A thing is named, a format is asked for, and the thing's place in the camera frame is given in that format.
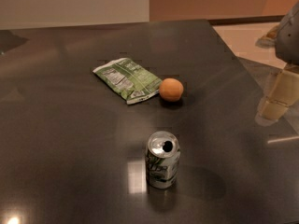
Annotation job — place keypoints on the orange fruit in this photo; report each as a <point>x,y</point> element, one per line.
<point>171,90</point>

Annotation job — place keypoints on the silver green 7up can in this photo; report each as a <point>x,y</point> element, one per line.
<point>162,157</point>

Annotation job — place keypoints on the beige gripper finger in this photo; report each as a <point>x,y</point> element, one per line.
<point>281,92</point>

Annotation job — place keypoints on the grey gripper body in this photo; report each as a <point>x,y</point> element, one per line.
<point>289,36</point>

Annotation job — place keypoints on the green white chip bag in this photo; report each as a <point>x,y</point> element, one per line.
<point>129,80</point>

